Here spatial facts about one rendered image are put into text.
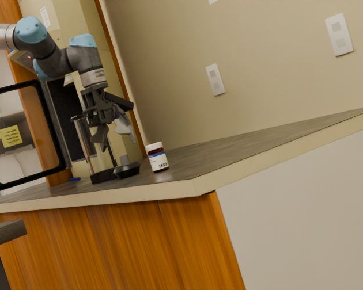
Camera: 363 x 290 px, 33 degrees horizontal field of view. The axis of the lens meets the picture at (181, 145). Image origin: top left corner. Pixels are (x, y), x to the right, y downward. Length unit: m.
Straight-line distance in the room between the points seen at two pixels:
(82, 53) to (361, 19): 0.80
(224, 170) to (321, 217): 0.30
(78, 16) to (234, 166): 1.24
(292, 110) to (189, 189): 0.84
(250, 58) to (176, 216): 0.87
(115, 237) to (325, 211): 0.61
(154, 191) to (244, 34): 0.90
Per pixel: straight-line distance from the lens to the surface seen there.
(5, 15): 2.72
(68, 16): 2.39
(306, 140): 1.49
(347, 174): 1.57
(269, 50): 2.08
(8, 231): 1.57
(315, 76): 1.96
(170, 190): 1.36
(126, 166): 1.82
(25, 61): 2.55
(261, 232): 1.38
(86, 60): 1.82
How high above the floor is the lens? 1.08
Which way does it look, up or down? 3 degrees down
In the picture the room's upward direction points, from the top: 17 degrees counter-clockwise
